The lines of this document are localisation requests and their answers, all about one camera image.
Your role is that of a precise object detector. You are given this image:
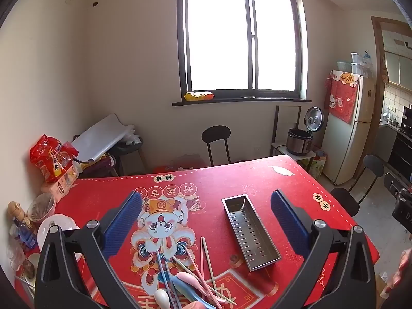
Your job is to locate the stack of white containers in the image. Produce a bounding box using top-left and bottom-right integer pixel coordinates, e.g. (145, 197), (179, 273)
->
(351, 52), (363, 75)

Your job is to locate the pink chopstick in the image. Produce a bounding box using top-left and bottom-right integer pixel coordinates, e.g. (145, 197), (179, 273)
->
(182, 246), (226, 301)

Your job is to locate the beige chopstick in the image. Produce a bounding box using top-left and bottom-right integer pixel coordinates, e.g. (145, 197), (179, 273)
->
(200, 236), (207, 284)
(203, 237), (219, 294)

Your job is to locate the grey rolled foam sheet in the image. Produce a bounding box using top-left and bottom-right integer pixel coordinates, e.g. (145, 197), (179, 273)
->
(70, 113), (137, 164)

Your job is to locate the dark framed window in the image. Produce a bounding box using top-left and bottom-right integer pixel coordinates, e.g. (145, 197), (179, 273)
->
(172, 0), (312, 107)

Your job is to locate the colourful paper bag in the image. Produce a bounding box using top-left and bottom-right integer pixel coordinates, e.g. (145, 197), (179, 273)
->
(310, 150), (328, 180)

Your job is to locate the floral mug with gold rim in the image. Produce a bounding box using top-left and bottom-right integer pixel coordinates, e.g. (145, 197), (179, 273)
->
(20, 254), (42, 280)

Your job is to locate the black kitchen oven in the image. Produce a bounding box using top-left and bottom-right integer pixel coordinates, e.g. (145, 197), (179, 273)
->
(388, 106), (412, 181)

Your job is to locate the blue bottle with brown cap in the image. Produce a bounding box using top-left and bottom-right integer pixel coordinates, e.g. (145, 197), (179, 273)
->
(7, 201), (38, 251)

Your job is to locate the silver black rice cooker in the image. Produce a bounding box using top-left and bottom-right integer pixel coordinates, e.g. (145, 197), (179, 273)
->
(286, 106), (324, 157)

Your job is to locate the red snack bag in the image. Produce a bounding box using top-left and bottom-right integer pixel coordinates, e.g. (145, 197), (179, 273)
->
(30, 134), (79, 184)

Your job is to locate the stainless steel utensil tray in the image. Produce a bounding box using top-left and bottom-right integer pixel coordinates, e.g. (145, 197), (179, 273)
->
(221, 194), (281, 271)

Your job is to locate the black metal frame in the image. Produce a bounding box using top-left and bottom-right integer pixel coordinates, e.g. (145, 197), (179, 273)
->
(274, 105), (302, 145)

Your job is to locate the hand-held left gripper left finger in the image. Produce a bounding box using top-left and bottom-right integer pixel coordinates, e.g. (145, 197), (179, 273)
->
(34, 191), (144, 309)

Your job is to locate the small white side table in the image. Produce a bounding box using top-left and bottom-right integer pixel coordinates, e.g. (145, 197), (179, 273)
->
(270, 143), (317, 172)

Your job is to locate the purple cloth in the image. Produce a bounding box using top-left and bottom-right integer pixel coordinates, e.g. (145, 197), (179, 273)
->
(80, 154), (117, 178)

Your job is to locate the red printed fridge cloth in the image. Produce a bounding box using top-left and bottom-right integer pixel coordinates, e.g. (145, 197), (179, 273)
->
(325, 70), (361, 124)

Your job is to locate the black round-back chair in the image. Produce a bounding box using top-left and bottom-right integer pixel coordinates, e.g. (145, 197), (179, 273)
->
(330, 154), (385, 217)
(202, 125), (232, 167)

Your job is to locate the beige refrigerator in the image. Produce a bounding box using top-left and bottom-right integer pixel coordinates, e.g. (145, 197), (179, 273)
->
(322, 74), (377, 185)

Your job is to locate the clear drinking glass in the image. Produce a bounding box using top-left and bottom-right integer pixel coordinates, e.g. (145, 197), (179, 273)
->
(6, 247), (25, 272)

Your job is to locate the wooden door frame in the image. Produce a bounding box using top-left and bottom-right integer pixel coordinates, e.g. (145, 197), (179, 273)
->
(370, 16), (412, 155)

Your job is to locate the white plastic bag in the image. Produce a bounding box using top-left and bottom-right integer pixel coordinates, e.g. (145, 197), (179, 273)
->
(124, 133), (144, 146)

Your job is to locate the yellow red plastic bag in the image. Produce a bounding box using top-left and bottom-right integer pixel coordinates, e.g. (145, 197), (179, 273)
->
(184, 91), (214, 102)

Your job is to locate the blue chopstick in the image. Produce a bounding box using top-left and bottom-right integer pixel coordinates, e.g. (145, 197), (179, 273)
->
(160, 257), (180, 309)
(156, 253), (172, 309)

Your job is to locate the red printed table mat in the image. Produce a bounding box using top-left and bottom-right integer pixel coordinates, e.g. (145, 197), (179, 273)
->
(14, 154), (379, 309)

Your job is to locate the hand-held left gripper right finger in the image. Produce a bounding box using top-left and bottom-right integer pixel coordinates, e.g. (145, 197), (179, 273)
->
(270, 189), (377, 309)

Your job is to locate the glass cup with brown residue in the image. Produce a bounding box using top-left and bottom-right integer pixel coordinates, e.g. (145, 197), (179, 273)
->
(27, 194), (56, 225)

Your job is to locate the blue spoon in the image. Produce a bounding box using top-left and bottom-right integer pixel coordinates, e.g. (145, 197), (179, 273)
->
(172, 278), (210, 309)

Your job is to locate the pink tissue pack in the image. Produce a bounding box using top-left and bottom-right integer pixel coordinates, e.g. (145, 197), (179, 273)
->
(41, 170), (79, 204)

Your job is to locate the white spoon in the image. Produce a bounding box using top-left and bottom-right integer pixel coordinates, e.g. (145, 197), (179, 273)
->
(154, 289), (171, 309)

